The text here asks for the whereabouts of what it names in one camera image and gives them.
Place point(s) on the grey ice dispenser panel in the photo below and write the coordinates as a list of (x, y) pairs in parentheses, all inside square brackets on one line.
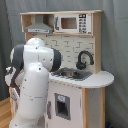
[(62, 106)]

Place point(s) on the white oven door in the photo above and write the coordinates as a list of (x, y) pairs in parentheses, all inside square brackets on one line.
[(14, 99)]

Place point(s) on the grey cabinet door handle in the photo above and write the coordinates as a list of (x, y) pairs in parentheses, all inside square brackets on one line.
[(49, 110)]

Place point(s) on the grey toy sink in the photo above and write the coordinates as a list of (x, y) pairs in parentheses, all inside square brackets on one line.
[(72, 74)]

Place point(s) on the toy microwave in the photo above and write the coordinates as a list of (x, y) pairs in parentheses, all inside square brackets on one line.
[(73, 23)]

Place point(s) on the wooden toy kitchen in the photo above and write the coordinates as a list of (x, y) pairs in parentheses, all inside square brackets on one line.
[(78, 51)]

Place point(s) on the grey range hood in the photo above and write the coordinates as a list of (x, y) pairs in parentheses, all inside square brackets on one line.
[(41, 23)]

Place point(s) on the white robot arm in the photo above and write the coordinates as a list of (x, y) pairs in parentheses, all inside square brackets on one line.
[(31, 64)]

